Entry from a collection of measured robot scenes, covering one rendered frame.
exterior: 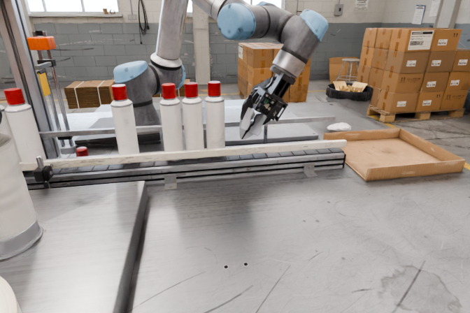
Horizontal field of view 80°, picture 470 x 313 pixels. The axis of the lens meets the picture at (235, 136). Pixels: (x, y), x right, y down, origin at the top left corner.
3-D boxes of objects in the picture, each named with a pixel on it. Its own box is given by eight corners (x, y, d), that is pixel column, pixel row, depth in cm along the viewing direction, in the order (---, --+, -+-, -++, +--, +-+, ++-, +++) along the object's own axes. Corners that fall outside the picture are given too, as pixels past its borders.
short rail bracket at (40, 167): (42, 205, 66) (27, 159, 61) (47, 198, 69) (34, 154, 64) (57, 203, 67) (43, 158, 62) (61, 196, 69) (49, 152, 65)
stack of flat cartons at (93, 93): (67, 109, 424) (62, 88, 412) (77, 100, 472) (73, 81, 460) (113, 106, 437) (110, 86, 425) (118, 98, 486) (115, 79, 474)
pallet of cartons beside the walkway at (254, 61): (308, 112, 412) (314, 47, 378) (252, 114, 399) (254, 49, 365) (281, 92, 522) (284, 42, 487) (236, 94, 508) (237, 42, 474)
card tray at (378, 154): (365, 181, 76) (368, 168, 74) (322, 143, 99) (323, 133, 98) (461, 172, 80) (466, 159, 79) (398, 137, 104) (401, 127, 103)
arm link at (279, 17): (245, -3, 69) (280, 14, 64) (270, -1, 77) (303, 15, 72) (236, 28, 73) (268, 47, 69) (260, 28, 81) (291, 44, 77)
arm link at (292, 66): (276, 48, 73) (301, 63, 76) (267, 63, 75) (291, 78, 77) (286, 51, 67) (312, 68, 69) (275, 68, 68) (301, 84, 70)
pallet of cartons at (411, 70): (385, 124, 362) (405, 28, 319) (348, 106, 439) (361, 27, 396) (464, 119, 383) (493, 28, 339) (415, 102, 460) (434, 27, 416)
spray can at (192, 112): (185, 161, 76) (180, 85, 68) (185, 152, 81) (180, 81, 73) (205, 159, 77) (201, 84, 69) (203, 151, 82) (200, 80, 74)
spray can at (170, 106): (164, 163, 75) (156, 86, 67) (166, 154, 80) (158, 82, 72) (184, 161, 76) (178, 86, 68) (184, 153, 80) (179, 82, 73)
